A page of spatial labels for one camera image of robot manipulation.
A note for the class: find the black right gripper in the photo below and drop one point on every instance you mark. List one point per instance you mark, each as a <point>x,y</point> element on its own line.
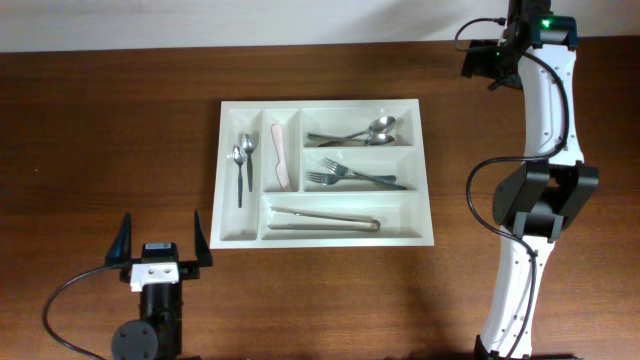
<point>484,50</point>

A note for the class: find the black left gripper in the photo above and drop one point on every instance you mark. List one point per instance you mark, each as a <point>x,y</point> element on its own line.
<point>122,251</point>

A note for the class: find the small bent metal spoon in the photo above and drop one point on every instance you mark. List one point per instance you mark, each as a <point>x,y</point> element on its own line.
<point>239,157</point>

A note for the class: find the small metal teaspoon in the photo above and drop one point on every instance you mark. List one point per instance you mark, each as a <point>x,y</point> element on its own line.
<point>249,146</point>

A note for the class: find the metal fork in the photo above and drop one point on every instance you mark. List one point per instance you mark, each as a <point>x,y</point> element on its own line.
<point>332,179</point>
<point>343,171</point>

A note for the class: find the metal tongs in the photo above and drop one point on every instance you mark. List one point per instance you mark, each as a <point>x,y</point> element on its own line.
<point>325,222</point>

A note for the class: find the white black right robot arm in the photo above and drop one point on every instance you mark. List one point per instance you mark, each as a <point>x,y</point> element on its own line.
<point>531,207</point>

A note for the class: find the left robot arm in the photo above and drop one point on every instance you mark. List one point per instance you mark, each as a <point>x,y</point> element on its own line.
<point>157,333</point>

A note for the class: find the white plastic cutlery tray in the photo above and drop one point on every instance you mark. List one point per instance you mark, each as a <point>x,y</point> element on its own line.
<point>405,215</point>

